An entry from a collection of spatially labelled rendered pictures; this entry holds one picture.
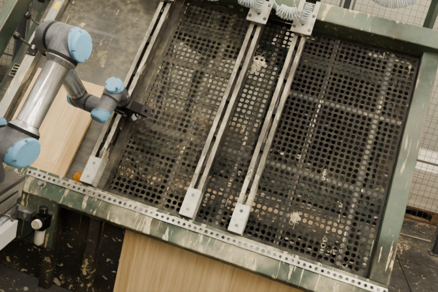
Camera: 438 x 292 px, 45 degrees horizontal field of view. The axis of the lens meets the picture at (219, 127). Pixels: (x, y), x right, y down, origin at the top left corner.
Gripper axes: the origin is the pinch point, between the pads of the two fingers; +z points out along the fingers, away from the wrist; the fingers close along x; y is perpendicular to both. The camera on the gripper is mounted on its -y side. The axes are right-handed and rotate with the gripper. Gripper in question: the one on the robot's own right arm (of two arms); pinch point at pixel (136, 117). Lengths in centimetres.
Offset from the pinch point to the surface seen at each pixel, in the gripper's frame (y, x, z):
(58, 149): 29.6, 26.0, 0.5
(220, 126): -40.8, -6.0, -4.6
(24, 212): 30, 59, -2
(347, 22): -82, -74, -7
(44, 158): 34.1, 32.3, 0.2
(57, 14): 62, -41, -1
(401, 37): -108, -73, -7
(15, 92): 63, 6, -2
